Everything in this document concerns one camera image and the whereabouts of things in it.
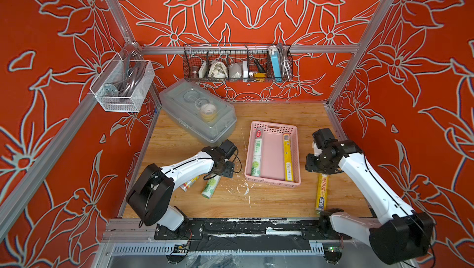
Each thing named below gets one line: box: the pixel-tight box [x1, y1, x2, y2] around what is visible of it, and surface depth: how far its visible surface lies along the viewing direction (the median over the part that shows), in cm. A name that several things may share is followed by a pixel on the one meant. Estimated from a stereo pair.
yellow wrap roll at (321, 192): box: [315, 172, 329, 215], surface depth 81 cm
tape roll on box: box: [200, 103, 218, 123], surface depth 93 cm
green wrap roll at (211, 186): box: [201, 174, 222, 199], surface depth 83 cm
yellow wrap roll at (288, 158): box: [283, 132, 295, 183], surface depth 92 cm
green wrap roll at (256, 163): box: [250, 127, 263, 178], surface depth 94 cm
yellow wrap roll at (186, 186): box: [179, 176, 200, 193], surface depth 84 cm
